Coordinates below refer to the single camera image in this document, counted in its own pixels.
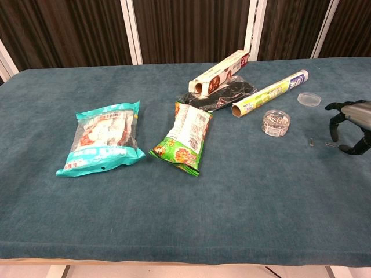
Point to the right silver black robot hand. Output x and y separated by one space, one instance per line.
358 114

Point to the silver paper clip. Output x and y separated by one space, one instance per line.
329 144
311 142

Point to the clear round jar lid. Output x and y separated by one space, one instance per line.
309 99

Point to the clear paper clip jar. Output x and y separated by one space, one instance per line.
276 123

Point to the green cling film roll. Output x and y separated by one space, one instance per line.
269 94

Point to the black plastic packaged item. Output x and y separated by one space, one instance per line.
226 94

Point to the white cling wrap box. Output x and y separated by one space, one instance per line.
220 73

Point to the white table leg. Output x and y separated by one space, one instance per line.
59 272
331 272

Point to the green snack bag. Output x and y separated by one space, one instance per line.
185 133

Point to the teal table cloth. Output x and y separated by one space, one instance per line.
145 208

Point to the teal snack bag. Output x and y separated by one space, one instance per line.
104 136

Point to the white frame post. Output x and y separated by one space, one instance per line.
324 29
7 62
131 32
255 29

